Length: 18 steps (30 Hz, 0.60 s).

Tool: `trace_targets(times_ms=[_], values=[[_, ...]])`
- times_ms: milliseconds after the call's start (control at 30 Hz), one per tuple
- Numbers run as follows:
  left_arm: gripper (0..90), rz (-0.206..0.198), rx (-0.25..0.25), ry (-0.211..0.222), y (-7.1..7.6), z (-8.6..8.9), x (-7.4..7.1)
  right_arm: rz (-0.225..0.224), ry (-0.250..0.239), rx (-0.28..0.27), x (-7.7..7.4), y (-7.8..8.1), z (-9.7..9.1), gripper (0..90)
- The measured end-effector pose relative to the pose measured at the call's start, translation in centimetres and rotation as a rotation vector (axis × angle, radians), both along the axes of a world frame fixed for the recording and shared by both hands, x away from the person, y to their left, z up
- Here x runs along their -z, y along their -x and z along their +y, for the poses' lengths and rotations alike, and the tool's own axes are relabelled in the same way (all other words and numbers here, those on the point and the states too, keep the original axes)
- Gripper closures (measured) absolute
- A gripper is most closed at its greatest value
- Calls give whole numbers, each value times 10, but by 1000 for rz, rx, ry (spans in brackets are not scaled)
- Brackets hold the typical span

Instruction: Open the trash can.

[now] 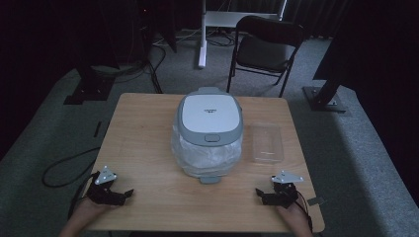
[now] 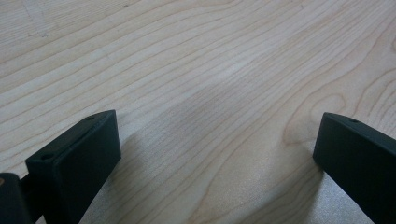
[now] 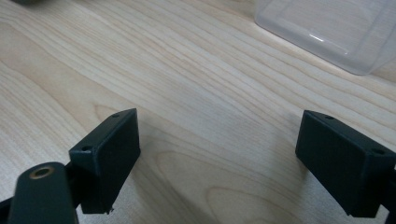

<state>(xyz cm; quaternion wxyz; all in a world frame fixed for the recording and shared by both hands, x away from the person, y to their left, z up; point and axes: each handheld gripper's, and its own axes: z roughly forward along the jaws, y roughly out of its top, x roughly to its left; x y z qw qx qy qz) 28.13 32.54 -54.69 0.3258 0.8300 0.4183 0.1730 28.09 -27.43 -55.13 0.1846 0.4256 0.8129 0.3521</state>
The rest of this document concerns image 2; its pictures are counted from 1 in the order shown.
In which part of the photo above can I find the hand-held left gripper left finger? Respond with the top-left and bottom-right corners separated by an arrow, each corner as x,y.
24,109 -> 122,224

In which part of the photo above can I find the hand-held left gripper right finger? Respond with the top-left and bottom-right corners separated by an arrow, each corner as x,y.
312,112 -> 396,224

